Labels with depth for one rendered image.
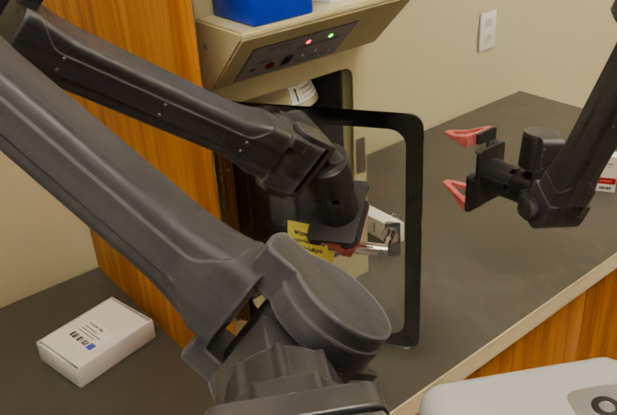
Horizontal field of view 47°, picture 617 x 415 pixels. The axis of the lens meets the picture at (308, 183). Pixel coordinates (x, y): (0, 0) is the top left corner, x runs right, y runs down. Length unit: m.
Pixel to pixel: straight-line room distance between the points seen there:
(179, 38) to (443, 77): 1.30
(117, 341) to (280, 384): 0.91
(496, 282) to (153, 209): 1.03
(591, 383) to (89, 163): 0.32
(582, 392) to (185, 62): 0.69
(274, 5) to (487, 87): 1.41
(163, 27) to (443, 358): 0.70
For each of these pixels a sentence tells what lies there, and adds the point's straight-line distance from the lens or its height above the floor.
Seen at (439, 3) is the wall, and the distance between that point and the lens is 2.02.
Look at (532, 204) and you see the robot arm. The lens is 1.10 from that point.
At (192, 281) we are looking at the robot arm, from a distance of 0.46.
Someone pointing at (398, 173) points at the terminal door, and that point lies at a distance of 0.99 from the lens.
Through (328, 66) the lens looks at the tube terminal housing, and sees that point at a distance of 1.18.
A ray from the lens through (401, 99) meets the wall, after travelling 1.99.
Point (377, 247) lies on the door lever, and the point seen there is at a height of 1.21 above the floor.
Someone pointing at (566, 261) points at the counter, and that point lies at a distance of 1.50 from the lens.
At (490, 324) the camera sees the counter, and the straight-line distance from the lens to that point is 1.31.
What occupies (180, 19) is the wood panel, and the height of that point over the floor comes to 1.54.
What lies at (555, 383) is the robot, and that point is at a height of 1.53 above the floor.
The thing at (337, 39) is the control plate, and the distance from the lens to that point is 1.09.
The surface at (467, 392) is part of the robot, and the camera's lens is 0.32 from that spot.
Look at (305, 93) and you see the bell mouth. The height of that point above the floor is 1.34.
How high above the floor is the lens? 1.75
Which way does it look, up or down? 27 degrees down
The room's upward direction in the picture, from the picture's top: 4 degrees counter-clockwise
